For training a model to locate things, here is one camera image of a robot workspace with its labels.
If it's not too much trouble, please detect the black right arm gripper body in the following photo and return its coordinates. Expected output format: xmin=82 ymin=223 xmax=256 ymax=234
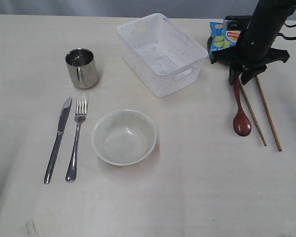
xmin=210 ymin=30 xmax=290 ymax=72

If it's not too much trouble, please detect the wooden chopstick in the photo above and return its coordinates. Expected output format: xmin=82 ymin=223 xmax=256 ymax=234
xmin=255 ymin=76 xmax=282 ymax=152
xmin=239 ymin=82 xmax=267 ymax=147

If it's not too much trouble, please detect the blue chips snack bag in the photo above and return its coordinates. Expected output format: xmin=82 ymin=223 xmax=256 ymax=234
xmin=210 ymin=22 xmax=241 ymax=50

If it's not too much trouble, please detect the dark brown round plate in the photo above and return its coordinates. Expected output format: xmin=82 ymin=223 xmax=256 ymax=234
xmin=207 ymin=36 xmax=229 ymax=66

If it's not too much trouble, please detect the brown wooden spoon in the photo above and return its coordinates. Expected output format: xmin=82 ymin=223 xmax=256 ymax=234
xmin=233 ymin=78 xmax=251 ymax=137

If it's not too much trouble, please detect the white perforated plastic basket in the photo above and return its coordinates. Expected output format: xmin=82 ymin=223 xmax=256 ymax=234
xmin=116 ymin=13 xmax=208 ymax=98

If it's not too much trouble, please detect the white floral ceramic bowl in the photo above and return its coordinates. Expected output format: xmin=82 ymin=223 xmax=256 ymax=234
xmin=91 ymin=109 xmax=157 ymax=166

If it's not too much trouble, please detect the silver foil packet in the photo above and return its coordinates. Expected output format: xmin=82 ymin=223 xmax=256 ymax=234
xmin=65 ymin=48 xmax=98 ymax=89

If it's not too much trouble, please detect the silver metal fork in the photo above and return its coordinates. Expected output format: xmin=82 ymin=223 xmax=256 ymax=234
xmin=65 ymin=96 xmax=88 ymax=182

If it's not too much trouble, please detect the silver table knife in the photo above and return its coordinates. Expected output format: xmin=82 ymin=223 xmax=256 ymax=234
xmin=43 ymin=98 xmax=72 ymax=184

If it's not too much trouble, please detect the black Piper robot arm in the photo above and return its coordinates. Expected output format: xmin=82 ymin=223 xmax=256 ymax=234
xmin=210 ymin=0 xmax=296 ymax=85

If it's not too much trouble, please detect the grey backdrop curtain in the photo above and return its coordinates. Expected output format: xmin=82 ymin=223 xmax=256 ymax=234
xmin=0 ymin=0 xmax=258 ymax=19

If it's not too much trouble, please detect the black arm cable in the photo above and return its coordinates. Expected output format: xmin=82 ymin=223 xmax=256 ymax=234
xmin=278 ymin=21 xmax=296 ymax=41

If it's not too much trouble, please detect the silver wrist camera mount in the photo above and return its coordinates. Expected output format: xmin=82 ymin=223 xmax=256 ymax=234
xmin=223 ymin=15 xmax=251 ymax=31

